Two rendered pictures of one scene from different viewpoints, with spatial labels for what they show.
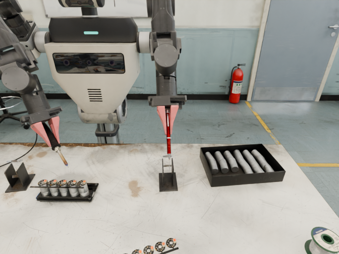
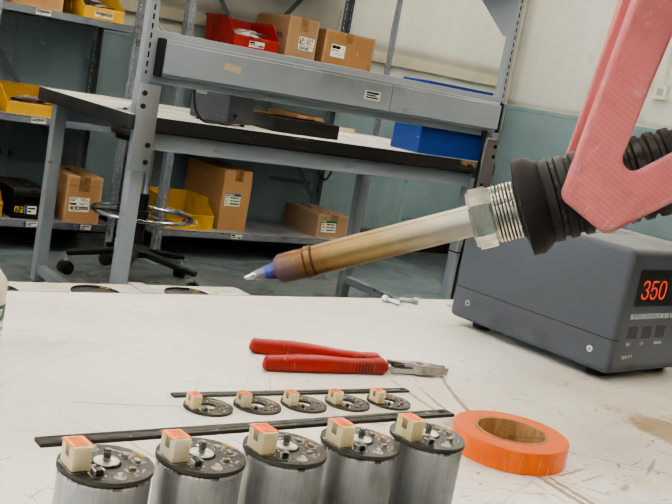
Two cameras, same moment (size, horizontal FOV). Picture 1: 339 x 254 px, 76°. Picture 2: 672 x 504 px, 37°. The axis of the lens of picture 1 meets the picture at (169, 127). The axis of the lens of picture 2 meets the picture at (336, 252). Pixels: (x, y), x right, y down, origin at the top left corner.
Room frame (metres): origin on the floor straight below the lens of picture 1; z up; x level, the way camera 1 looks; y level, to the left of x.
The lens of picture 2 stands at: (0.68, 0.13, 0.92)
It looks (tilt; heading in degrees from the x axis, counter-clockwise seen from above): 9 degrees down; 141
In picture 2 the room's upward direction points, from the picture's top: 10 degrees clockwise
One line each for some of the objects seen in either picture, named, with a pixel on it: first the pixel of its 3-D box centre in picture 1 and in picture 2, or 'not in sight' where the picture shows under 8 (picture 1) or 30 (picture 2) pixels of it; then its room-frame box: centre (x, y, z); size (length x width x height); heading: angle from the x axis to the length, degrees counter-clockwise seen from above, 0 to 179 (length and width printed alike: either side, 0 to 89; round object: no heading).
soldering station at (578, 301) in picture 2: not in sight; (579, 288); (0.20, 0.76, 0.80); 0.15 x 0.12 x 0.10; 4
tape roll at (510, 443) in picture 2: not in sight; (509, 441); (0.36, 0.52, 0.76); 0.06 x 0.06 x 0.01
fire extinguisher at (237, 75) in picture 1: (236, 83); not in sight; (2.97, -0.95, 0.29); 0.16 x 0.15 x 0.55; 89
